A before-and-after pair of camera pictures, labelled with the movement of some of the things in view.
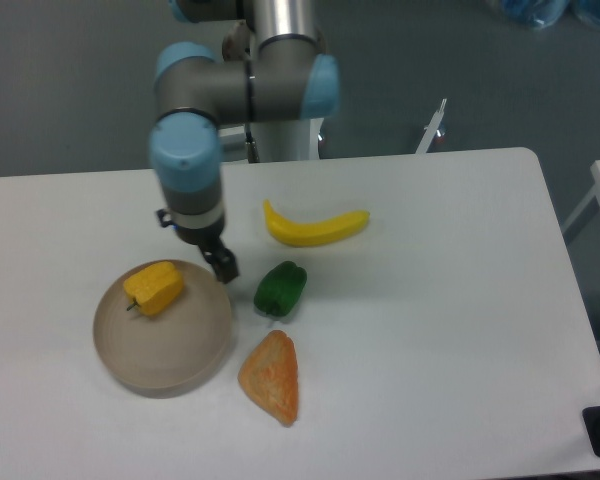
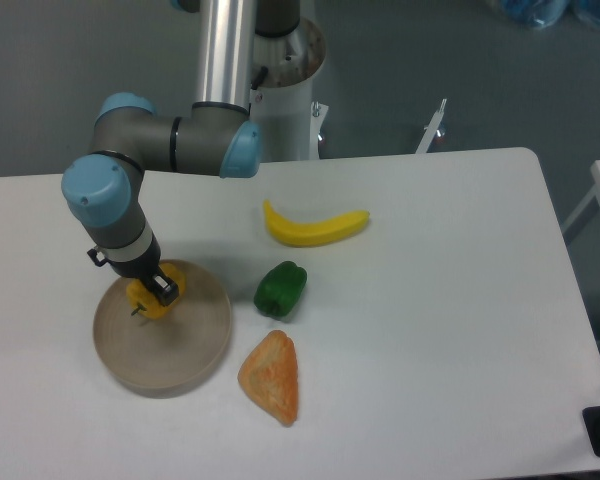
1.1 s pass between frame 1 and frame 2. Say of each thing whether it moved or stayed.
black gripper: moved
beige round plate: stayed
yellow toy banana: stayed
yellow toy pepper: stayed
